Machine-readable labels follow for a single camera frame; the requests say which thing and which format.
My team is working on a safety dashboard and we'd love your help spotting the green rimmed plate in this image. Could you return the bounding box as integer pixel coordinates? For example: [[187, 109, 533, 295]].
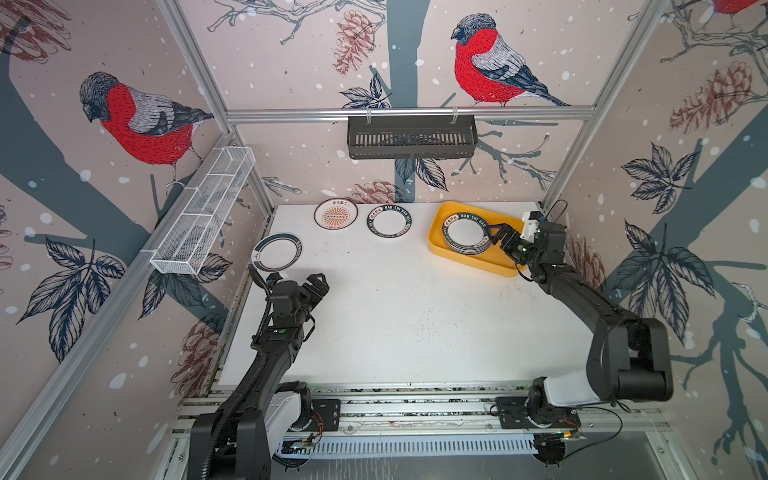
[[251, 233, 303, 273]]

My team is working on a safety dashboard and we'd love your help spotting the green lettered plate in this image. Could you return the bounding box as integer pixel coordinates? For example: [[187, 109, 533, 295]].
[[366, 204, 413, 239], [442, 212, 490, 246]]

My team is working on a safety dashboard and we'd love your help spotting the orange sunburst plate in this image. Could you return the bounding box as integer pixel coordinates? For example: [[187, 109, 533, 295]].
[[446, 241, 491, 256], [314, 197, 359, 231]]

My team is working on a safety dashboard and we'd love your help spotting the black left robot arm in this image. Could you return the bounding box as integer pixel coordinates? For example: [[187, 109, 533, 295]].
[[187, 266, 330, 479]]

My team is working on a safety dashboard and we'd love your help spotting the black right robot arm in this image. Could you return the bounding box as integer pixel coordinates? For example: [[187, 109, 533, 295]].
[[486, 221, 673, 425]]

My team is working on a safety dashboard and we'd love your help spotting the yellow plastic bin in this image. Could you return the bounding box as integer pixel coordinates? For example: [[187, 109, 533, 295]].
[[427, 201, 524, 278]]

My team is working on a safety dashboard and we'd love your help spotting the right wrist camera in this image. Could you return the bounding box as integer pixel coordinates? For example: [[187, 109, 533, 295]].
[[521, 210, 542, 242]]

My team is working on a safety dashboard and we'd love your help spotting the white mesh wire shelf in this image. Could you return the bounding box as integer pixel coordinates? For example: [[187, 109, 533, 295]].
[[150, 146, 255, 275]]

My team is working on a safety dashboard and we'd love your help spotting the horizontal aluminium frame bar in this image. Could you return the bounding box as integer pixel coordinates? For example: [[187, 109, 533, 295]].
[[225, 106, 597, 125]]

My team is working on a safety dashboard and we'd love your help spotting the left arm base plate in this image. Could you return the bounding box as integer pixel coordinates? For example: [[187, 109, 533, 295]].
[[289, 399, 341, 433]]

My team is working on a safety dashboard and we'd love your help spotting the left black cable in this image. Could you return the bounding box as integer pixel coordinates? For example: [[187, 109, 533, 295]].
[[269, 440, 319, 470]]

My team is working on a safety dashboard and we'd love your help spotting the black cable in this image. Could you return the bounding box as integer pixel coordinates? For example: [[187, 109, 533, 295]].
[[269, 440, 319, 470], [557, 403, 623, 462]]

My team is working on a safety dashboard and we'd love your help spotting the black hanging wire basket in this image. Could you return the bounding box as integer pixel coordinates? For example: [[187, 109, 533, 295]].
[[347, 115, 478, 160]]

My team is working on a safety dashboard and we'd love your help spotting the right black cable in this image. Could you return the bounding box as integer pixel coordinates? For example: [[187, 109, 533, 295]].
[[557, 403, 623, 462]]

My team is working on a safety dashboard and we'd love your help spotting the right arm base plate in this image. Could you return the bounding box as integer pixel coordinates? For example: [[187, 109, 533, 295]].
[[489, 396, 581, 430]]

